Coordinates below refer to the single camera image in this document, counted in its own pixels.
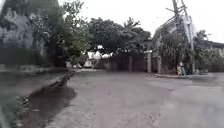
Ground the small white building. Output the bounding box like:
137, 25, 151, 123
83, 51, 111, 70

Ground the pale building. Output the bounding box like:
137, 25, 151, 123
151, 14, 198, 51

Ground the grey raised verge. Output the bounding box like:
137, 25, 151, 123
0, 68, 68, 128

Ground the utility pole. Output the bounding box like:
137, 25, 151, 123
165, 0, 198, 75

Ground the dark wet roadside gutter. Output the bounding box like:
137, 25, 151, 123
15, 71, 78, 128

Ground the concrete kerb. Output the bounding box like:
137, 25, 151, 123
153, 73, 201, 80

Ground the large grey building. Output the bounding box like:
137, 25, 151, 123
0, 0, 64, 68

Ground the row of trees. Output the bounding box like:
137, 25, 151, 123
31, 0, 224, 73

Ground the grey concrete road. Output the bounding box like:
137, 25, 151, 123
44, 68, 224, 128

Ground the wall with pillars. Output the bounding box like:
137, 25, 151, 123
94, 49, 164, 74

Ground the group of people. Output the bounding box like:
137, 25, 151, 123
176, 61, 187, 77

